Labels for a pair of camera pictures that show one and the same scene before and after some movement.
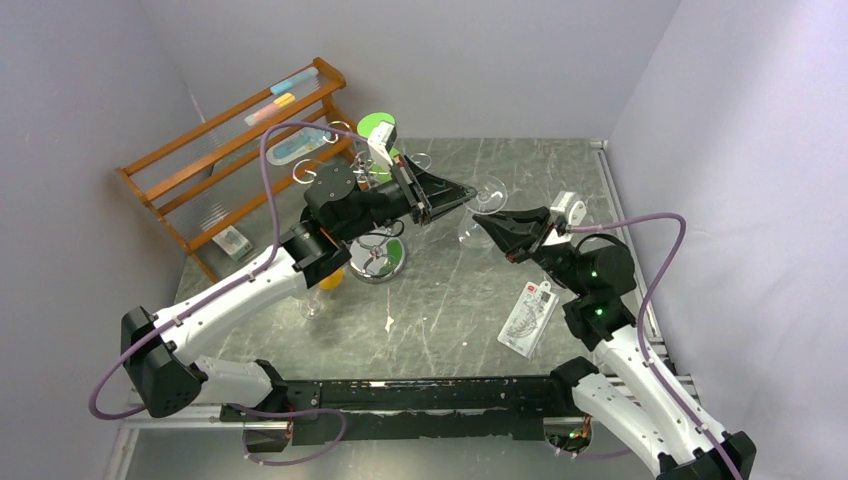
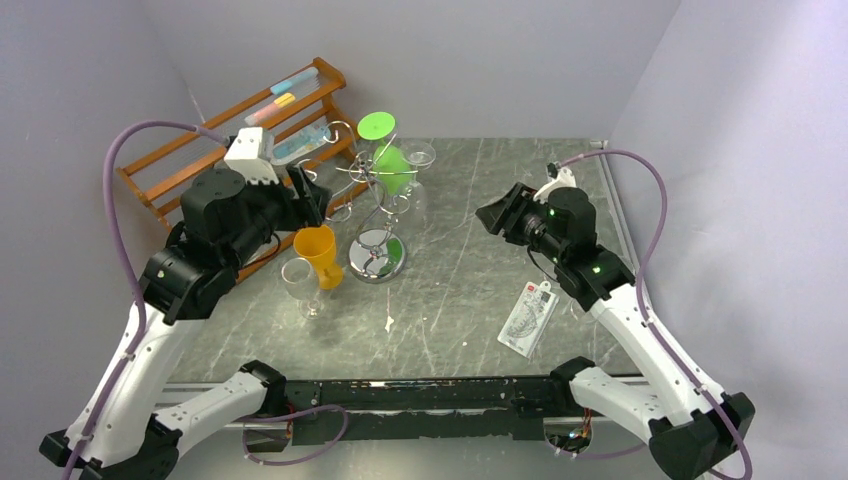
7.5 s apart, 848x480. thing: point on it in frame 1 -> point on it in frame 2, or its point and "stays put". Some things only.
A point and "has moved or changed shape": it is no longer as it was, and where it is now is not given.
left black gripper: [427, 194] -> [301, 212]
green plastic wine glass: [365, 125] stays put
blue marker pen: [294, 81] stays put
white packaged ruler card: [528, 319] stays put
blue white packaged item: [296, 145] stays put
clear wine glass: [492, 196] has moved or changed shape
